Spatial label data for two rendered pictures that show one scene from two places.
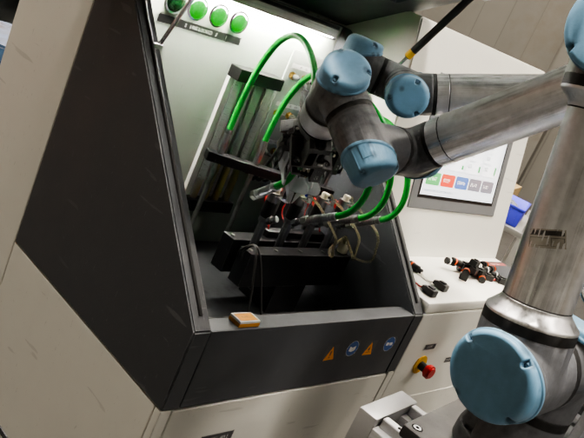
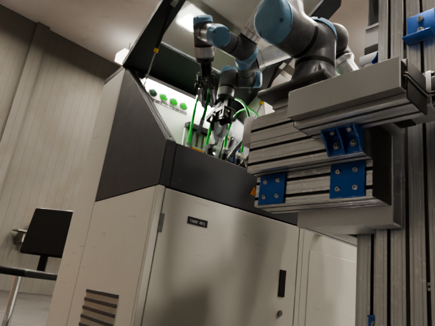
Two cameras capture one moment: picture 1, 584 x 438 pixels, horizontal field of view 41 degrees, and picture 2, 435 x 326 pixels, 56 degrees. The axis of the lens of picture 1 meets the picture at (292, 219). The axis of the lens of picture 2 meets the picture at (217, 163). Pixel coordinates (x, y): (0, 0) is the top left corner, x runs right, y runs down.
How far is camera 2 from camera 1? 1.18 m
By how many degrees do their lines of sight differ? 38
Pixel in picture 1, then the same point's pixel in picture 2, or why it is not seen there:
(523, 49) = not seen: hidden behind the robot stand
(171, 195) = (152, 110)
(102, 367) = (133, 200)
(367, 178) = (217, 35)
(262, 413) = (223, 217)
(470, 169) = not seen: hidden behind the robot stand
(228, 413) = (200, 206)
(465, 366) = (258, 21)
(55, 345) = (112, 218)
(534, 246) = not seen: outside the picture
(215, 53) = (176, 117)
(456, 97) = (263, 52)
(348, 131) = (206, 27)
